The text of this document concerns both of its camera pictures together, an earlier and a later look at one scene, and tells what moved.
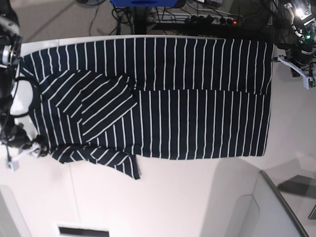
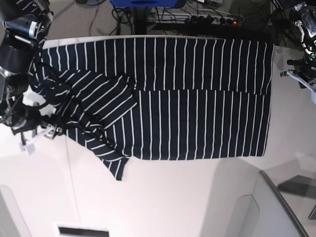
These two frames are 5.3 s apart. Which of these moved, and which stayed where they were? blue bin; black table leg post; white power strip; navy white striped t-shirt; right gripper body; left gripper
Moved: right gripper body; left gripper
Stayed: blue bin; white power strip; black table leg post; navy white striped t-shirt
